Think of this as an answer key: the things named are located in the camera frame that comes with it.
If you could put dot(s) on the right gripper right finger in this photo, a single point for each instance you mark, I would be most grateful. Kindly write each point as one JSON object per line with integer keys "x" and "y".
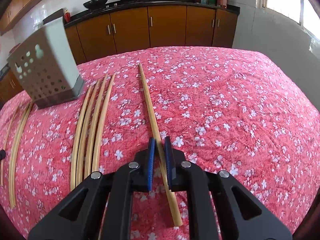
{"x": 219, "y": 206}

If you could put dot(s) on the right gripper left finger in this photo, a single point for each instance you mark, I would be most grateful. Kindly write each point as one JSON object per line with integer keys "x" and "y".
{"x": 100, "y": 207}

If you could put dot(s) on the thin wooden chopstick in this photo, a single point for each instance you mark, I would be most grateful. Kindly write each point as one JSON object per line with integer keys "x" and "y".
{"x": 5, "y": 141}

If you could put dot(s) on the lower wooden kitchen cabinets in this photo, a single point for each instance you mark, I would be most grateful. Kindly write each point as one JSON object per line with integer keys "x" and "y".
{"x": 153, "y": 26}

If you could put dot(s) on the perforated metal utensil holder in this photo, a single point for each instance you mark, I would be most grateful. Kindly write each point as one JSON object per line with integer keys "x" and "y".
{"x": 45, "y": 67}

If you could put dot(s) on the red floral tablecloth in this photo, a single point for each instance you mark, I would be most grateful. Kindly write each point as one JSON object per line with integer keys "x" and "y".
{"x": 226, "y": 109}

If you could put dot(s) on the red bottle on counter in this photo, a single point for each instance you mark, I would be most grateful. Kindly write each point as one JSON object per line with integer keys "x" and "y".
{"x": 67, "y": 16}

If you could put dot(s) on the window right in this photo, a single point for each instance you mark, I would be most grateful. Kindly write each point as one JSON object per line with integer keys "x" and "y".
{"x": 300, "y": 11}

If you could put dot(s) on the black wok with handle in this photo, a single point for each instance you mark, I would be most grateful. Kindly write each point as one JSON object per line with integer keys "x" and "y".
{"x": 95, "y": 4}

